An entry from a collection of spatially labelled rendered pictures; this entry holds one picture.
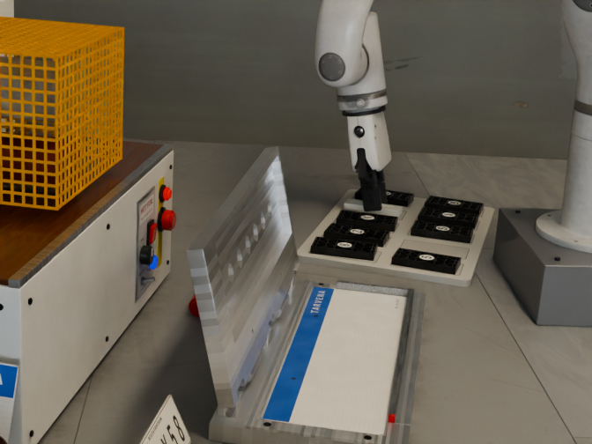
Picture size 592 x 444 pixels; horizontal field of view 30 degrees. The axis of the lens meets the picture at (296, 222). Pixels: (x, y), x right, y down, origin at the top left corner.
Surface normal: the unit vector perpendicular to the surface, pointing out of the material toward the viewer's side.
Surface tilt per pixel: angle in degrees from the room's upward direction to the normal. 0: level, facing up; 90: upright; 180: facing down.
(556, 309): 90
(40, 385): 90
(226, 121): 90
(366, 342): 0
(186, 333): 0
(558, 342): 0
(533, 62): 90
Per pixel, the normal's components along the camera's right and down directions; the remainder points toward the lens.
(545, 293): 0.06, 0.31
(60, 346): 0.99, 0.11
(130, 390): 0.07, -0.95
